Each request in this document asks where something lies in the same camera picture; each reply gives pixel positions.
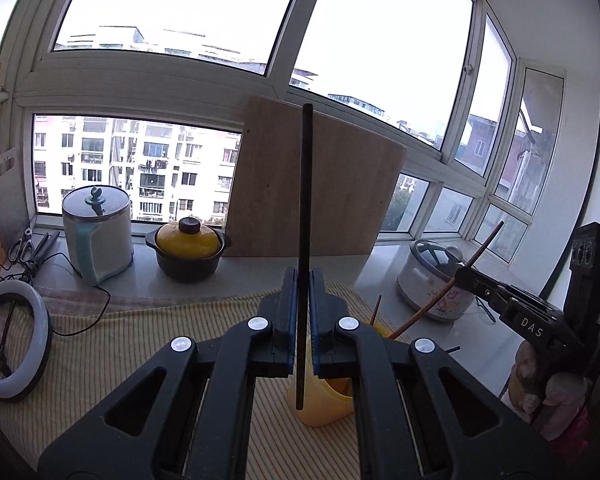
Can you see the floral white rice cooker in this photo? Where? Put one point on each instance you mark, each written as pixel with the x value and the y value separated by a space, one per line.
pixel 430 285

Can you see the yellow plastic container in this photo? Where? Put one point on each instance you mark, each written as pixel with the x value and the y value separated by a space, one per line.
pixel 325 410

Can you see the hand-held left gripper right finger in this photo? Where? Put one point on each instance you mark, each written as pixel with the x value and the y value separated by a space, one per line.
pixel 317 320

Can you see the person's right hand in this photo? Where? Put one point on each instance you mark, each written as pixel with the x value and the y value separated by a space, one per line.
pixel 555 400

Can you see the scissors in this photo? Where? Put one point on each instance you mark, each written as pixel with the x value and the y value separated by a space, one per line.
pixel 20 250

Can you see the white window frame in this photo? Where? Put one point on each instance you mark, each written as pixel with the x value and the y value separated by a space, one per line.
pixel 130 80

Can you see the brown red-tipped chopstick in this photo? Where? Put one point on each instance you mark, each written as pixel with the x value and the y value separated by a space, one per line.
pixel 485 242
pixel 376 310

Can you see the light wooden board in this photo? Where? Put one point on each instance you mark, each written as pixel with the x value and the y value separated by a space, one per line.
pixel 340 185

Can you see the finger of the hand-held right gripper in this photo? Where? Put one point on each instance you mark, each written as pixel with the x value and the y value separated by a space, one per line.
pixel 482 290

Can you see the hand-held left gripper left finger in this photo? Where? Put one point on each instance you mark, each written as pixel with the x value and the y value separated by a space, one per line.
pixel 290 310

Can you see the black casserole with yellow lid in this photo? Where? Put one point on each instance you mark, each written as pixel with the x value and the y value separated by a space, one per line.
pixel 187 250

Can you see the black chopstick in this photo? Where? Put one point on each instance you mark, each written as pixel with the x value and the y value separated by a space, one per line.
pixel 305 185

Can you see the striped table cloth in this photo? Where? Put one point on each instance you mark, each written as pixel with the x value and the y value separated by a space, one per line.
pixel 130 350

